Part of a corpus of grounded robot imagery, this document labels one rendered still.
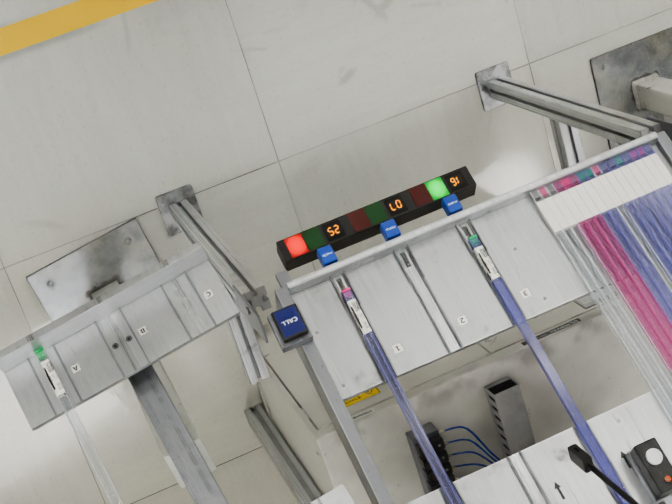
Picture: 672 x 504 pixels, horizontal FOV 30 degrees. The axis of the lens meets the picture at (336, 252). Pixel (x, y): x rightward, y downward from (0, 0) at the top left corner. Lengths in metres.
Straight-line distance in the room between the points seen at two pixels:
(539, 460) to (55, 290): 1.16
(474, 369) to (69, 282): 0.87
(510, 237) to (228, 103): 0.82
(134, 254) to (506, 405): 0.86
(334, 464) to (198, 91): 0.84
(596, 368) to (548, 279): 0.39
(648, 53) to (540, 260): 1.05
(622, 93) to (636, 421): 1.18
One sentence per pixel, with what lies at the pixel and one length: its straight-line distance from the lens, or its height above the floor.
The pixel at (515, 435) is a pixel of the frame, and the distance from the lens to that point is 2.24.
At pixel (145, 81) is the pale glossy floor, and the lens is 2.55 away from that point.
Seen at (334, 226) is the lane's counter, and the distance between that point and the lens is 2.00.
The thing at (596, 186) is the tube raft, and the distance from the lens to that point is 2.06.
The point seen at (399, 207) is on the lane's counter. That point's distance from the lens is 2.02.
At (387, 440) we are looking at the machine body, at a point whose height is 0.62.
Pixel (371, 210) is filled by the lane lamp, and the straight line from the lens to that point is 2.02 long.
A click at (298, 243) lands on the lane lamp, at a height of 0.65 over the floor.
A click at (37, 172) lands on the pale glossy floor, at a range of 2.56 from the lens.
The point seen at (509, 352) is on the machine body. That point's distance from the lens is 2.24.
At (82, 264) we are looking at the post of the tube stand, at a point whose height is 0.01.
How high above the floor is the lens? 2.50
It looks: 66 degrees down
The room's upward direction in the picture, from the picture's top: 130 degrees clockwise
